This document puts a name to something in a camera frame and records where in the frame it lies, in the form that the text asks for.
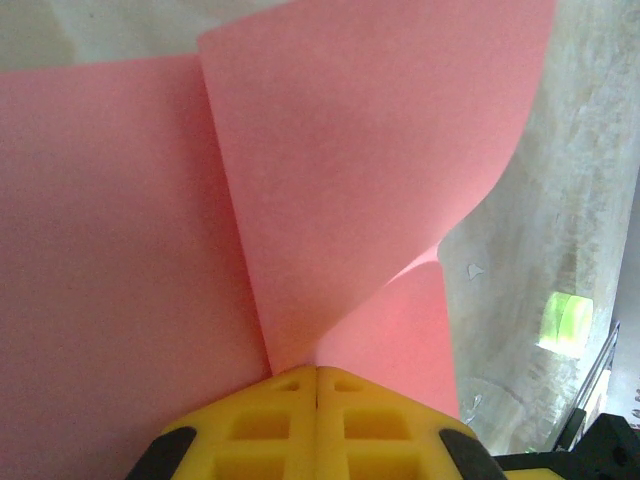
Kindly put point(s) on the tiny white paper scrap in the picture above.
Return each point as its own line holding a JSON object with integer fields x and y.
{"x": 474, "y": 271}

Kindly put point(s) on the red translucent plastic sheet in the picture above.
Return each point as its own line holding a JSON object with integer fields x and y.
{"x": 125, "y": 200}

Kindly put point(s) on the aluminium frame side rail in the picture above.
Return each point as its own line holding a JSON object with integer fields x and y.
{"x": 597, "y": 370}

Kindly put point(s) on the green tape roll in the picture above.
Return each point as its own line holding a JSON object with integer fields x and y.
{"x": 565, "y": 320}

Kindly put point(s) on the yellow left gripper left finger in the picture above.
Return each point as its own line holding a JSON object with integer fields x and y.
{"x": 300, "y": 425}

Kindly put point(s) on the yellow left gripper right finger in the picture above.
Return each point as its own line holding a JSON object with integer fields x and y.
{"x": 330, "y": 425}

